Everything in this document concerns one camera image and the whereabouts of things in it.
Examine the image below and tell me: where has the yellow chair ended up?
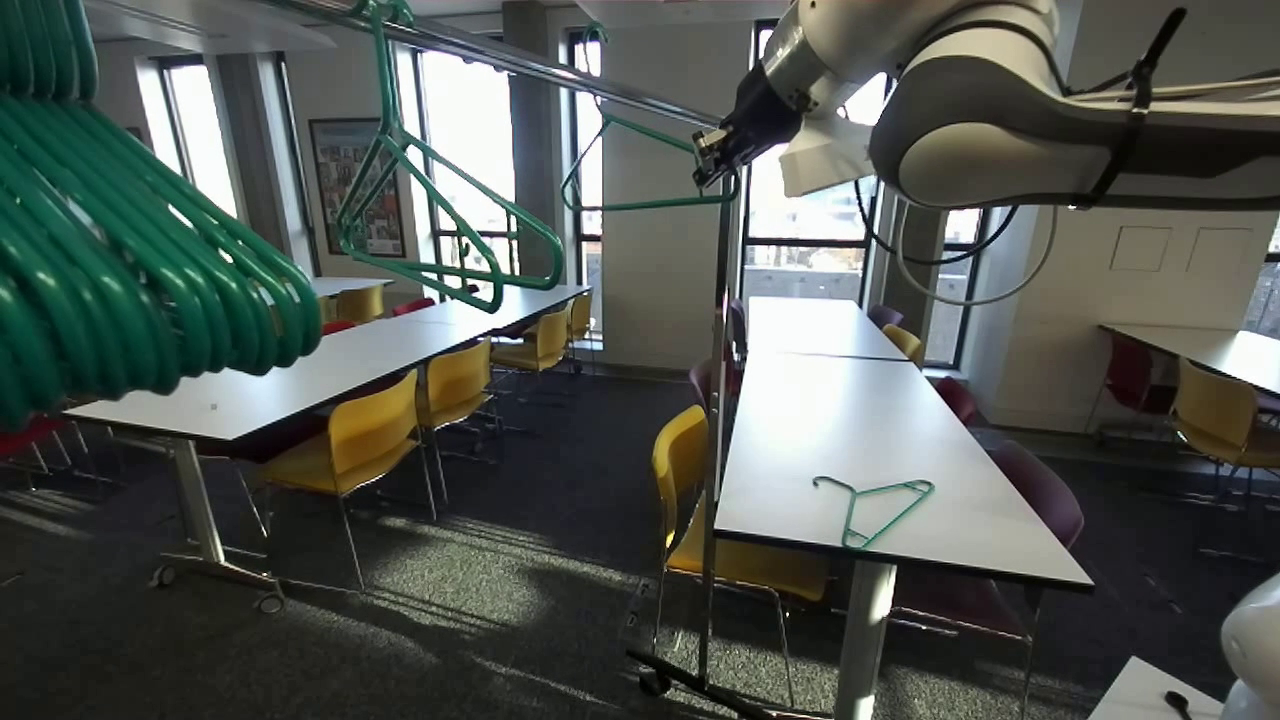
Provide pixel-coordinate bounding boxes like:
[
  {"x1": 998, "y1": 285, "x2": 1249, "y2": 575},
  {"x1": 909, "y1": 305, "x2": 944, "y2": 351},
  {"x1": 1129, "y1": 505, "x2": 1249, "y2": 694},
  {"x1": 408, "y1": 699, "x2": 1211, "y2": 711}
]
[
  {"x1": 314, "y1": 285, "x2": 391, "y2": 332},
  {"x1": 1171, "y1": 358, "x2": 1280, "y2": 512},
  {"x1": 414, "y1": 337, "x2": 500, "y2": 518},
  {"x1": 881, "y1": 321, "x2": 928, "y2": 369},
  {"x1": 562, "y1": 290, "x2": 599, "y2": 349},
  {"x1": 246, "y1": 369, "x2": 429, "y2": 591},
  {"x1": 487, "y1": 300, "x2": 580, "y2": 386},
  {"x1": 647, "y1": 400, "x2": 837, "y2": 695}
]

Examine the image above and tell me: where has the tall black framed window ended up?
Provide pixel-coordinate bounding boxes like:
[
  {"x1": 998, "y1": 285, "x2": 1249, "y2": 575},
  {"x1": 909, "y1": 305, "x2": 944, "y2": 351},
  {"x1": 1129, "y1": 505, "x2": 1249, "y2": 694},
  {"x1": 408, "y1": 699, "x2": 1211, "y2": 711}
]
[
  {"x1": 394, "y1": 43, "x2": 527, "y2": 293},
  {"x1": 562, "y1": 33, "x2": 610, "y2": 344},
  {"x1": 933, "y1": 206, "x2": 1016, "y2": 372},
  {"x1": 737, "y1": 155, "x2": 898, "y2": 305},
  {"x1": 131, "y1": 57, "x2": 246, "y2": 224}
]

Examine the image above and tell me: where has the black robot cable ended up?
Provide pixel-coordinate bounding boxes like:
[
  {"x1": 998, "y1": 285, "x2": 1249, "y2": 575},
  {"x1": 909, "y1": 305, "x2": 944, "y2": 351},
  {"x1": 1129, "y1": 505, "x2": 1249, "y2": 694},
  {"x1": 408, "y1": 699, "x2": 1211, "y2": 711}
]
[{"x1": 851, "y1": 5, "x2": 1194, "y2": 274}]

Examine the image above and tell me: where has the bunch of green coat hangers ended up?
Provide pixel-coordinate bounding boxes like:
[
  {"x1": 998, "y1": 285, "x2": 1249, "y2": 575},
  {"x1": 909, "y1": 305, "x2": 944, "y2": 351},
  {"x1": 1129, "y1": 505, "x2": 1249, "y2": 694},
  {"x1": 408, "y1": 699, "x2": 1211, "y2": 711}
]
[{"x1": 0, "y1": 0, "x2": 329, "y2": 432}]

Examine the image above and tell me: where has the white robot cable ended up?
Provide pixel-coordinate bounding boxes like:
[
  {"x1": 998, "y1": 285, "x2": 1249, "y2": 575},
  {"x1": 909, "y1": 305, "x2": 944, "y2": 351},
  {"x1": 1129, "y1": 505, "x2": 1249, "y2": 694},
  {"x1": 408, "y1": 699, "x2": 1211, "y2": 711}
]
[{"x1": 884, "y1": 196, "x2": 1064, "y2": 311}]

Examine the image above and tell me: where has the large framed wall picture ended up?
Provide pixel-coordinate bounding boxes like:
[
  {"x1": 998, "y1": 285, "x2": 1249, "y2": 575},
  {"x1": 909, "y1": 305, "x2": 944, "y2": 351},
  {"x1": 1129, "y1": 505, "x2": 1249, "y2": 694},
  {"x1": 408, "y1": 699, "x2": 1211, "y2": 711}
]
[{"x1": 306, "y1": 116, "x2": 411, "y2": 266}]

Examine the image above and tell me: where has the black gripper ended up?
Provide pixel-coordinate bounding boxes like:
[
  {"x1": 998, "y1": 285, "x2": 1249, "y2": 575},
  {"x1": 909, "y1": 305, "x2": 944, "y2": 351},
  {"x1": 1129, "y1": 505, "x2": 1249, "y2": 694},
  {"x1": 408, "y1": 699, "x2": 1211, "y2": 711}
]
[{"x1": 686, "y1": 61, "x2": 809, "y2": 194}]

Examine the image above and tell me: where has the metal clothes rack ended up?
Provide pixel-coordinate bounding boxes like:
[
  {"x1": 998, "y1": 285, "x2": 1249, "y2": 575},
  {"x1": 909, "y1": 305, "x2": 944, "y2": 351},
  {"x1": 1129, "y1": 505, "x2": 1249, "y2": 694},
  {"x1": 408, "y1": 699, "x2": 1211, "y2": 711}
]
[{"x1": 257, "y1": 0, "x2": 805, "y2": 720}]

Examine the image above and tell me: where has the green coat hanger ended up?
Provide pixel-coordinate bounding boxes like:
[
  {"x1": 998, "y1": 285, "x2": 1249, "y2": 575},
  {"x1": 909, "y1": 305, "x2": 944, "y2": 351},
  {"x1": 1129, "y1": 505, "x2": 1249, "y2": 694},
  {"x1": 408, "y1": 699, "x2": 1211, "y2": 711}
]
[
  {"x1": 329, "y1": 0, "x2": 567, "y2": 321},
  {"x1": 809, "y1": 472, "x2": 941, "y2": 556},
  {"x1": 557, "y1": 111, "x2": 744, "y2": 217}
]

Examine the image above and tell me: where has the white robot mounting board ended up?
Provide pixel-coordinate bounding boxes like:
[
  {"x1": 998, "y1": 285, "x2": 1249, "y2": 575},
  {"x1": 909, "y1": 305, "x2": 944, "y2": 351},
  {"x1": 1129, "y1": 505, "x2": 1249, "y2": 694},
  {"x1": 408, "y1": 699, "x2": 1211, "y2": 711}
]
[{"x1": 1083, "y1": 653, "x2": 1227, "y2": 720}]

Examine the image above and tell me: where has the white long table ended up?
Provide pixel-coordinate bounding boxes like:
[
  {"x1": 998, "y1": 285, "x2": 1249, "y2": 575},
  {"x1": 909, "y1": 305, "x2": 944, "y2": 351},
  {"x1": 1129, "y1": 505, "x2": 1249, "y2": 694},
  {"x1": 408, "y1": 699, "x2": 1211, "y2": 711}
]
[
  {"x1": 58, "y1": 337, "x2": 473, "y2": 591},
  {"x1": 740, "y1": 293, "x2": 916, "y2": 369},
  {"x1": 713, "y1": 351, "x2": 1096, "y2": 720},
  {"x1": 1096, "y1": 321, "x2": 1280, "y2": 400},
  {"x1": 306, "y1": 274, "x2": 391, "y2": 305},
  {"x1": 216, "y1": 282, "x2": 591, "y2": 361}
]

